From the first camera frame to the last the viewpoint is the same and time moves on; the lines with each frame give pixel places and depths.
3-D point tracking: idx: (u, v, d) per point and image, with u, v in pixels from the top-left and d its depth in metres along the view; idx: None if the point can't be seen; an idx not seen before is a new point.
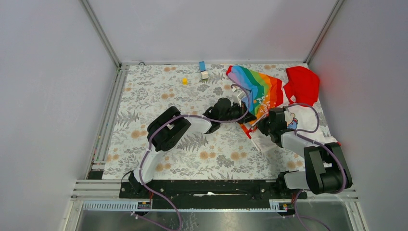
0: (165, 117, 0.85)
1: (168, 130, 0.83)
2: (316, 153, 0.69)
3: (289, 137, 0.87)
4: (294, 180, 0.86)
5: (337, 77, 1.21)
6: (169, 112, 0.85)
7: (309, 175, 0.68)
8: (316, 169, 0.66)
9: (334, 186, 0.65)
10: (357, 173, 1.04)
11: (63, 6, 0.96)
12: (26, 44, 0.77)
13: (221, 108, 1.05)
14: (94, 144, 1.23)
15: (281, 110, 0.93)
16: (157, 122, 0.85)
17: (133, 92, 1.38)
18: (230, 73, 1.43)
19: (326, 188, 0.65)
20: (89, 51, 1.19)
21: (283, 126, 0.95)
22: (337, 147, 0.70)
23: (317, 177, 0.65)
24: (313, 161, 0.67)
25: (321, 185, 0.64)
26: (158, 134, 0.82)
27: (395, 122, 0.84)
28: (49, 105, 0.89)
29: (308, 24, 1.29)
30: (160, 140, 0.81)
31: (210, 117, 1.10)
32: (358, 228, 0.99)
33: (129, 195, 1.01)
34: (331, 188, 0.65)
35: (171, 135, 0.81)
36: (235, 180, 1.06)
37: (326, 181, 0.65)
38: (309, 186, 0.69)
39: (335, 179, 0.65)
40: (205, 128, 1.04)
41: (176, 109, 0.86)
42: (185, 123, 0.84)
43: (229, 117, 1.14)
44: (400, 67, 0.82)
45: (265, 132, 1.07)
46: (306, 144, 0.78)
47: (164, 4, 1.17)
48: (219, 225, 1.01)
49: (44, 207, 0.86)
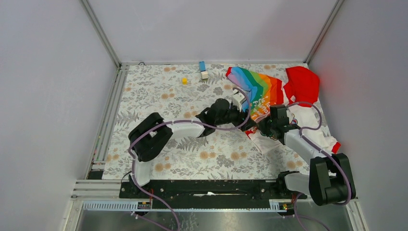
0: (145, 125, 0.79)
1: (149, 139, 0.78)
2: (324, 165, 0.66)
3: (293, 137, 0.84)
4: (296, 183, 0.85)
5: (337, 77, 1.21)
6: (150, 120, 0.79)
7: (313, 186, 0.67)
8: (321, 182, 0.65)
9: (337, 198, 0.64)
10: (358, 173, 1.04)
11: (62, 6, 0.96)
12: (26, 44, 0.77)
13: (219, 108, 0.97)
14: (94, 144, 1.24)
15: (282, 107, 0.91)
16: (137, 131, 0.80)
17: (133, 92, 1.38)
18: (230, 74, 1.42)
19: (329, 200, 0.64)
20: (89, 51, 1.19)
21: (286, 122, 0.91)
22: (344, 159, 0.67)
23: (321, 189, 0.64)
24: (319, 173, 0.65)
25: (324, 197, 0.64)
26: (139, 144, 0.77)
27: (394, 123, 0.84)
28: (49, 105, 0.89)
29: (308, 23, 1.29)
30: (140, 150, 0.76)
31: (205, 118, 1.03)
32: (358, 228, 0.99)
33: (129, 195, 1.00)
34: (335, 199, 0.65)
35: (150, 146, 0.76)
36: (235, 180, 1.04)
37: (329, 193, 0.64)
38: (312, 194, 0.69)
39: (338, 192, 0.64)
40: (196, 132, 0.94)
41: (158, 116, 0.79)
42: (167, 132, 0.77)
43: (226, 120, 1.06)
44: (400, 67, 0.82)
45: (266, 133, 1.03)
46: (313, 152, 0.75)
47: (163, 4, 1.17)
48: (219, 225, 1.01)
49: (44, 208, 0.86)
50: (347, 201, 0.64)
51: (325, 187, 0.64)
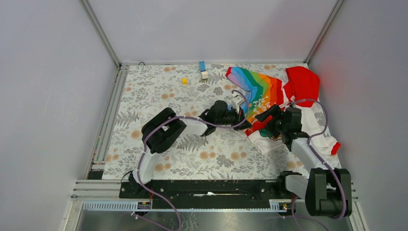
0: (160, 118, 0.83)
1: (163, 132, 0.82)
2: (323, 177, 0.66)
3: (300, 145, 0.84)
4: (295, 185, 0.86)
5: (337, 77, 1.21)
6: (164, 114, 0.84)
7: (309, 194, 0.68)
8: (317, 194, 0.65)
9: (330, 211, 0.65)
10: (358, 173, 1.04)
11: (62, 6, 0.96)
12: (26, 43, 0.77)
13: (218, 110, 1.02)
14: (94, 144, 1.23)
15: (299, 111, 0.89)
16: (152, 124, 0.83)
17: (133, 92, 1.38)
18: (230, 74, 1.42)
19: (322, 212, 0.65)
20: (89, 50, 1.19)
21: (298, 129, 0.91)
22: (346, 175, 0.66)
23: (316, 201, 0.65)
24: (317, 185, 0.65)
25: (317, 208, 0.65)
26: (153, 136, 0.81)
27: (394, 123, 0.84)
28: (49, 104, 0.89)
29: (308, 23, 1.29)
30: (155, 142, 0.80)
31: (205, 119, 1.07)
32: (358, 228, 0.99)
33: (129, 195, 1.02)
34: (327, 212, 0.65)
35: (165, 137, 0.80)
36: (235, 180, 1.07)
37: (323, 206, 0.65)
38: (307, 203, 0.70)
39: (333, 205, 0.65)
40: (200, 130, 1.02)
41: (171, 111, 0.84)
42: (181, 125, 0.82)
43: (224, 121, 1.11)
44: (400, 67, 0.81)
45: (274, 133, 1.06)
46: (315, 163, 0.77)
47: (163, 4, 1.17)
48: (219, 225, 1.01)
49: (44, 207, 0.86)
50: (339, 216, 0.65)
51: (319, 198, 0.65)
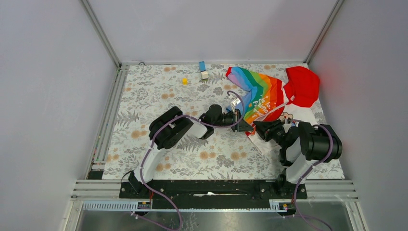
0: (167, 116, 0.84)
1: (171, 128, 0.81)
2: (310, 123, 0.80)
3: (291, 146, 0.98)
4: (293, 166, 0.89)
5: (337, 77, 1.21)
6: (171, 112, 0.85)
7: (302, 140, 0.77)
8: (307, 134, 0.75)
9: (321, 147, 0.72)
10: (357, 173, 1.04)
11: (62, 6, 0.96)
12: (26, 43, 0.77)
13: (212, 115, 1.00)
14: (94, 144, 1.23)
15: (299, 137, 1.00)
16: (160, 121, 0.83)
17: (133, 92, 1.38)
18: (230, 74, 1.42)
19: (314, 151, 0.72)
20: (89, 51, 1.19)
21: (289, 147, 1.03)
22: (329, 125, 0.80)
23: (308, 141, 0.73)
24: (306, 127, 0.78)
25: (310, 147, 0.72)
26: (161, 132, 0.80)
27: (394, 123, 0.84)
28: (49, 105, 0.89)
29: (308, 23, 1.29)
30: (163, 137, 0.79)
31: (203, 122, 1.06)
32: (358, 227, 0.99)
33: (129, 195, 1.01)
34: (319, 152, 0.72)
35: (173, 133, 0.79)
36: (235, 180, 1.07)
37: (315, 145, 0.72)
38: (302, 151, 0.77)
39: (323, 145, 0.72)
40: (201, 132, 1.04)
41: (179, 110, 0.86)
42: (188, 122, 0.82)
43: (222, 124, 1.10)
44: (400, 67, 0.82)
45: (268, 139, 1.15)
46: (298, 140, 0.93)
47: (163, 5, 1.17)
48: (219, 225, 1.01)
49: (44, 207, 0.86)
50: (330, 151, 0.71)
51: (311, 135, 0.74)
